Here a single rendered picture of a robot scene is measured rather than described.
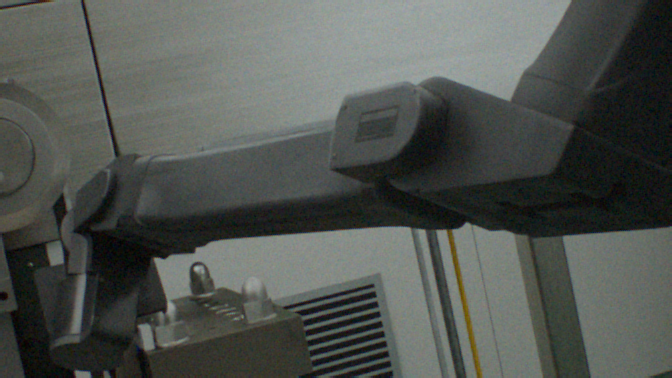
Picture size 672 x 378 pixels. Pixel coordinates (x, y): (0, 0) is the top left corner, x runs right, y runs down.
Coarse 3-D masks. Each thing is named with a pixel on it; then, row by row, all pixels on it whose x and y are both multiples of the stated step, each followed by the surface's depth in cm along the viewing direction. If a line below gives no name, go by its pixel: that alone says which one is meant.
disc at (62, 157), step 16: (0, 96) 116; (16, 96) 116; (32, 96) 117; (48, 112) 117; (48, 128) 117; (64, 128) 118; (32, 144) 117; (64, 144) 118; (64, 160) 118; (64, 176) 118; (48, 192) 117; (32, 208) 117; (48, 208) 117; (0, 224) 116; (16, 224) 116
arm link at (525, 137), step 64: (576, 0) 52; (640, 0) 48; (576, 64) 50; (640, 64) 49; (448, 128) 54; (512, 128) 50; (576, 128) 47; (640, 128) 49; (448, 192) 53; (512, 192) 51; (576, 192) 50; (640, 192) 50
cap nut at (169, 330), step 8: (168, 304) 119; (160, 312) 118; (168, 312) 118; (176, 312) 119; (160, 320) 118; (168, 320) 118; (176, 320) 119; (160, 328) 118; (168, 328) 118; (176, 328) 118; (184, 328) 119; (160, 336) 118; (168, 336) 118; (176, 336) 118; (184, 336) 119; (160, 344) 119; (168, 344) 118; (176, 344) 118
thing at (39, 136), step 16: (0, 112) 115; (16, 112) 116; (32, 112) 116; (32, 128) 116; (48, 144) 116; (48, 160) 116; (32, 176) 116; (48, 176) 116; (16, 192) 116; (32, 192) 116; (0, 208) 115; (16, 208) 116
